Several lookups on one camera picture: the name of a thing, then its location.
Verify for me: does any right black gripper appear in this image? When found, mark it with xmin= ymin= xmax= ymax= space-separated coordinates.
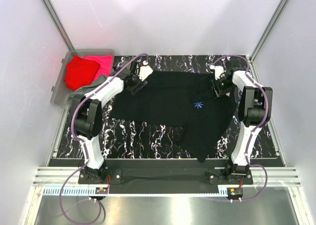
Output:
xmin=209 ymin=75 xmax=234 ymax=99

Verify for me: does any black t shirt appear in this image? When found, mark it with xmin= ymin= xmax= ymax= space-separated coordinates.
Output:
xmin=110 ymin=71 xmax=237 ymax=163

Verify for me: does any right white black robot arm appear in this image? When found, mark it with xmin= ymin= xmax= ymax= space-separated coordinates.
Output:
xmin=211 ymin=62 xmax=273 ymax=184

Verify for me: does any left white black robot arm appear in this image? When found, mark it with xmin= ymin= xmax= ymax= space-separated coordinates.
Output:
xmin=70 ymin=61 xmax=153 ymax=184

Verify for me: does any pink t shirt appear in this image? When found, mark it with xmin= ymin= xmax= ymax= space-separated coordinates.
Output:
xmin=84 ymin=55 xmax=113 ymax=80

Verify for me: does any grey t shirt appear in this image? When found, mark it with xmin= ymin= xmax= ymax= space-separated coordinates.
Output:
xmin=68 ymin=75 xmax=108 ymax=105

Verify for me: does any red t shirt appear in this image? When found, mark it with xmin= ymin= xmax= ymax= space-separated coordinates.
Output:
xmin=64 ymin=55 xmax=100 ymax=91

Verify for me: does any clear plastic storage bin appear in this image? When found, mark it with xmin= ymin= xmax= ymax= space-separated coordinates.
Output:
xmin=50 ymin=49 xmax=115 ymax=109

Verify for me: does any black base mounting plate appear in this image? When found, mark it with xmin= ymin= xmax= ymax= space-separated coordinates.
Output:
xmin=79 ymin=159 xmax=253 ymax=195

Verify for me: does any right yellow connector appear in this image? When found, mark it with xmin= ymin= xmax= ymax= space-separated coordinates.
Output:
xmin=227 ymin=187 xmax=243 ymax=197

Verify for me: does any yellow connector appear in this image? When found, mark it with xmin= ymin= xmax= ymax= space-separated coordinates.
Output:
xmin=227 ymin=187 xmax=243 ymax=197
xmin=95 ymin=187 xmax=109 ymax=194

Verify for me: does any left yellow connector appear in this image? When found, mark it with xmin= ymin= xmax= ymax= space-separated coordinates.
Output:
xmin=95 ymin=187 xmax=109 ymax=194

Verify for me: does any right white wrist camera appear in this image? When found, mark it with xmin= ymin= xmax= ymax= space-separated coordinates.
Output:
xmin=210 ymin=65 xmax=225 ymax=80

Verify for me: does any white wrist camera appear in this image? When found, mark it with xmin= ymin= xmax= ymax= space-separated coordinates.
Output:
xmin=210 ymin=65 xmax=225 ymax=80
xmin=137 ymin=65 xmax=153 ymax=81

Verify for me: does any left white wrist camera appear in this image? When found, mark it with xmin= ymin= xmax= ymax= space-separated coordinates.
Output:
xmin=137 ymin=65 xmax=153 ymax=81

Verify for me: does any aluminium frame rail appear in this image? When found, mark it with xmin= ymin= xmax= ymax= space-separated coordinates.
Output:
xmin=33 ymin=167 xmax=301 ymax=187

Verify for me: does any white slotted cable duct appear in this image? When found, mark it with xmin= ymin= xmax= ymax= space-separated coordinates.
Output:
xmin=43 ymin=186 xmax=228 ymax=197

